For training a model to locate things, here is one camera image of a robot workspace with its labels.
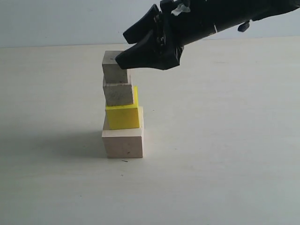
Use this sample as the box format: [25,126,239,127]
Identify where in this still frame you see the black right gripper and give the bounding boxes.
[115,0,218,70]

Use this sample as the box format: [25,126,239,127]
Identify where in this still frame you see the small wooden cube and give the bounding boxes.
[102,50,131,84]

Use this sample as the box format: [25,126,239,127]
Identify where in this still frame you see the medium wooden cube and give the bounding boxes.
[103,75,134,106]

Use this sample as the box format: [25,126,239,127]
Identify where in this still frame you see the yellow cube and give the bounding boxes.
[105,86,140,130]

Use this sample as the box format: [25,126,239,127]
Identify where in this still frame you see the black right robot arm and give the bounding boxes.
[115,0,300,70]

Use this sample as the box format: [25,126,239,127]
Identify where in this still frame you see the large wooden cube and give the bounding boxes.
[102,106,144,158]

